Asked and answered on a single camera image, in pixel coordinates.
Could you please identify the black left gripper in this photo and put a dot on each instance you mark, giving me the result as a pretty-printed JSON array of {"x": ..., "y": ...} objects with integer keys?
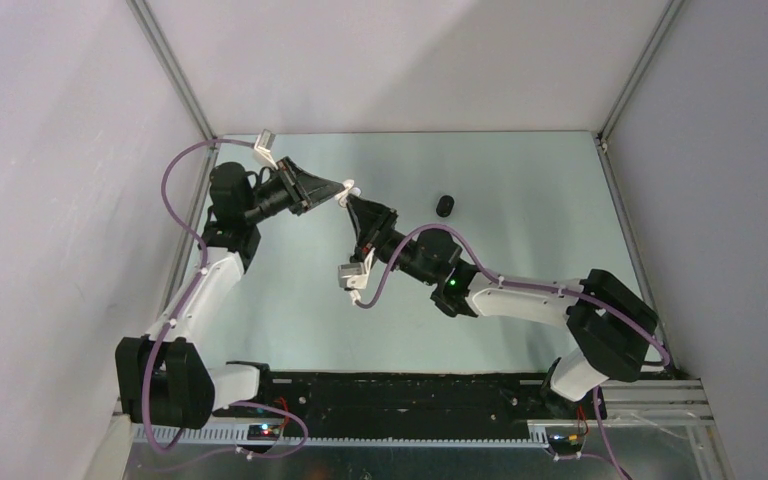
[{"x": 303, "y": 189}]

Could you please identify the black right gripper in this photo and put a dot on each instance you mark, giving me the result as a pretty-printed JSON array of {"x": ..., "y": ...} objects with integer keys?
[{"x": 372, "y": 221}]

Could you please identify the white earbud charging case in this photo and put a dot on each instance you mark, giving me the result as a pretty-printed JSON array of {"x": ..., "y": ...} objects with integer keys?
[{"x": 349, "y": 191}]

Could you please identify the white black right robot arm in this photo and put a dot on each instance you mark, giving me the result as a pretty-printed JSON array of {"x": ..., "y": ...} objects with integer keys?
[{"x": 612, "y": 327}]

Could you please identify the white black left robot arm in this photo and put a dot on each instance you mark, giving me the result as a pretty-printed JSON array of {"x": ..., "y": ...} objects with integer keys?
[{"x": 163, "y": 376}]

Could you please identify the black cylindrical cap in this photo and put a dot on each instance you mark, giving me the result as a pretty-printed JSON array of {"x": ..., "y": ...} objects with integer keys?
[{"x": 445, "y": 206}]

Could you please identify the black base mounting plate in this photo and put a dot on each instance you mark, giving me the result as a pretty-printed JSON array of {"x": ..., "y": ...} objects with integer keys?
[{"x": 411, "y": 406}]

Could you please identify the left controller board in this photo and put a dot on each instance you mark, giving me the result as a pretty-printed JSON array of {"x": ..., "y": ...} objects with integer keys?
[{"x": 264, "y": 432}]

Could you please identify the controller board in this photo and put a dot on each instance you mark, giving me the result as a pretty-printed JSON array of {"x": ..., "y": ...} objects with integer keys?
[
  {"x": 566, "y": 442},
  {"x": 264, "y": 432}
]

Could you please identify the right controller board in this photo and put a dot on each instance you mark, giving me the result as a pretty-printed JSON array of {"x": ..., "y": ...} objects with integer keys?
[{"x": 566, "y": 442}]

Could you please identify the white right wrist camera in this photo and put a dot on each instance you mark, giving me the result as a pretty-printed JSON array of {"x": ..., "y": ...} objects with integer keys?
[{"x": 353, "y": 278}]

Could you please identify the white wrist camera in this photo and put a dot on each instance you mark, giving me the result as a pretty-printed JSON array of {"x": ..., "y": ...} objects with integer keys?
[
  {"x": 353, "y": 278},
  {"x": 262, "y": 150}
]

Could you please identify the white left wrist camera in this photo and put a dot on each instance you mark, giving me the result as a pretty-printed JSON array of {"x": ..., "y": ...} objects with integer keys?
[{"x": 262, "y": 150}]

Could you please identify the aluminium frame post left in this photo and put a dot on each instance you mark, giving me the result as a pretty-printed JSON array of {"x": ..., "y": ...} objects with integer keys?
[{"x": 153, "y": 32}]

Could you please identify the aluminium frame post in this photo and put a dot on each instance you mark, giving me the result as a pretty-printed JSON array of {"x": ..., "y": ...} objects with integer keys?
[
  {"x": 153, "y": 32},
  {"x": 651, "y": 48}
]

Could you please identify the aluminium front rail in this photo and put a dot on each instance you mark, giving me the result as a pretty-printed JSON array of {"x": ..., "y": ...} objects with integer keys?
[{"x": 652, "y": 401}]

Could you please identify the aluminium frame post right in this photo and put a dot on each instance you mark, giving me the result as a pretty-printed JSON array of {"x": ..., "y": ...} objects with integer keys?
[{"x": 651, "y": 48}]

